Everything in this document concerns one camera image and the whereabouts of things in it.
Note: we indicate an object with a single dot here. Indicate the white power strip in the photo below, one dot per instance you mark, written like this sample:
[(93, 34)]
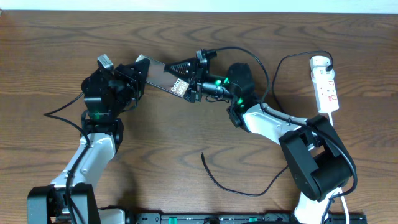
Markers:
[(325, 90)]

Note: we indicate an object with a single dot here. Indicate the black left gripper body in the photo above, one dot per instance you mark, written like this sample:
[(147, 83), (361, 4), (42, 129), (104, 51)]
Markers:
[(137, 82)]

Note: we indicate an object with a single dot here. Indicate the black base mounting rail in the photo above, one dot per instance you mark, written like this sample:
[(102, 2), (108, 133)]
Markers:
[(253, 218)]

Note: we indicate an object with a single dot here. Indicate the white USB charger adapter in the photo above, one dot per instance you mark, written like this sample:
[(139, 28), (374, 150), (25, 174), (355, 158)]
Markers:
[(319, 61)]

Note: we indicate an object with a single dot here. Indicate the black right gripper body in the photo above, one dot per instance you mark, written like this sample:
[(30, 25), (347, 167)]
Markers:
[(200, 74)]

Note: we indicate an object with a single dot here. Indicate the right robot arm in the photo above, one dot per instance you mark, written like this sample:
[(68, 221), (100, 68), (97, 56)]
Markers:
[(320, 165)]

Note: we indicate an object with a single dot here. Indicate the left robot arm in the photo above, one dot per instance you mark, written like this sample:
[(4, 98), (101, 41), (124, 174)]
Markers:
[(70, 197)]

